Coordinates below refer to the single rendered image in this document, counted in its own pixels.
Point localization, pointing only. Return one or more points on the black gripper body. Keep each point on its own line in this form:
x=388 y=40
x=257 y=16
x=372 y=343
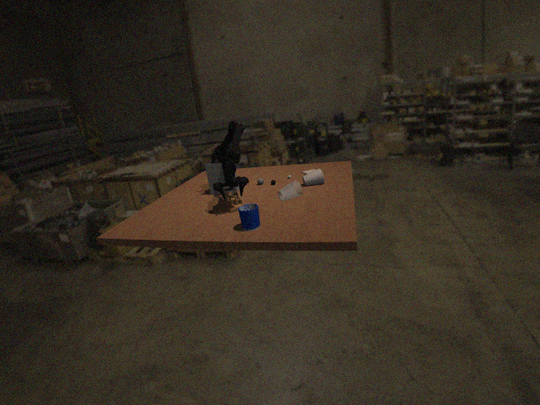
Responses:
x=219 y=186

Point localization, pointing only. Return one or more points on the blue mug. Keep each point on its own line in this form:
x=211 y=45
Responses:
x=249 y=217

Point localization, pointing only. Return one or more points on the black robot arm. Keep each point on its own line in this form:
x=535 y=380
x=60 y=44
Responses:
x=229 y=154

